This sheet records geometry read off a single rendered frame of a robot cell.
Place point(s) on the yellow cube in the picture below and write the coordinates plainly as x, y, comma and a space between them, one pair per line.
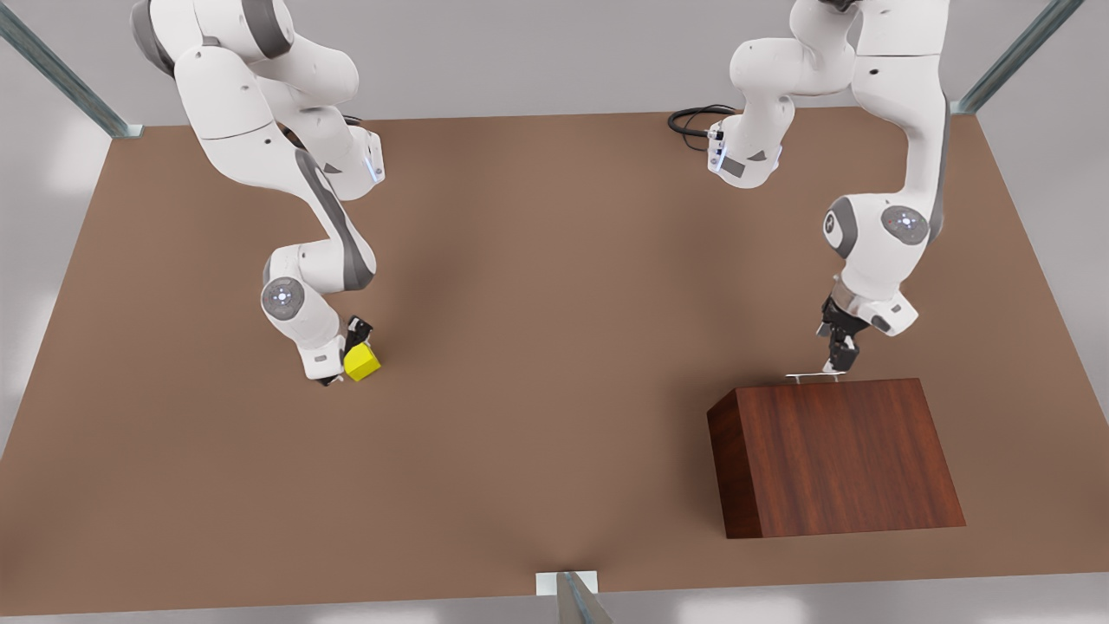
362, 363

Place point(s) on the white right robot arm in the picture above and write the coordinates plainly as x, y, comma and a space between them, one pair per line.
243, 113

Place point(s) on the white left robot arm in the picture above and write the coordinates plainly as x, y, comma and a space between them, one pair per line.
901, 95

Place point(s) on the dark wooden drawer cabinet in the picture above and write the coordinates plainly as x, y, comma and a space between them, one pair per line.
836, 459

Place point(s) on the silver frame post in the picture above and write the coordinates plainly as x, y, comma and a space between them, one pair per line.
65, 78
1014, 56
573, 596

